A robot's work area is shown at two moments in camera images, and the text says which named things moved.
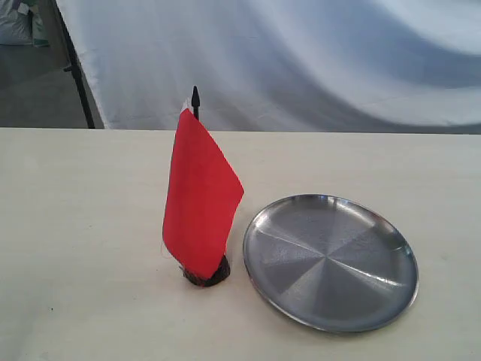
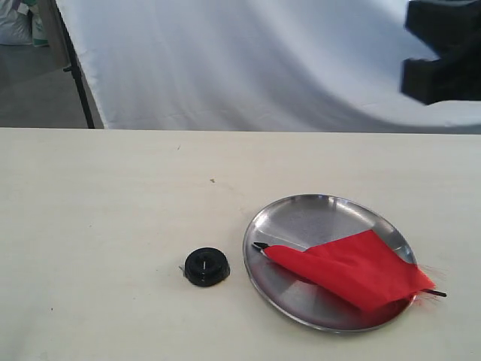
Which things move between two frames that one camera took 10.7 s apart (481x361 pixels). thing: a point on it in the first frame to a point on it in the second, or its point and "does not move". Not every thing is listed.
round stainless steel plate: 334,263 does not move
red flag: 204,194 to 364,266
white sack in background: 20,25 does not move
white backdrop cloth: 313,66 does not move
